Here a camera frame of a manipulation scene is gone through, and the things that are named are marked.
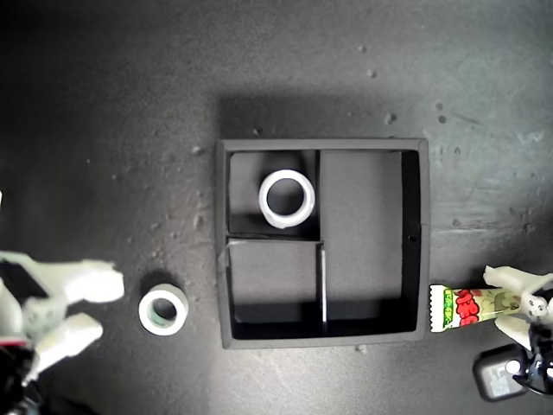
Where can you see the printed wrapper snack bar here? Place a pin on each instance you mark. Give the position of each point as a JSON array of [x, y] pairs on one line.
[[466, 309]]

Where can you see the white tape roll green core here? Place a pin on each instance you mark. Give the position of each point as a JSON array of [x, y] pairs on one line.
[[147, 317]]

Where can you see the large white tape roll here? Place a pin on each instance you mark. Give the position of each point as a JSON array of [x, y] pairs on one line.
[[268, 212]]

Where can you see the black compartment tray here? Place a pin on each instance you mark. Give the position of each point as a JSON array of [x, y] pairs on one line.
[[363, 194]]

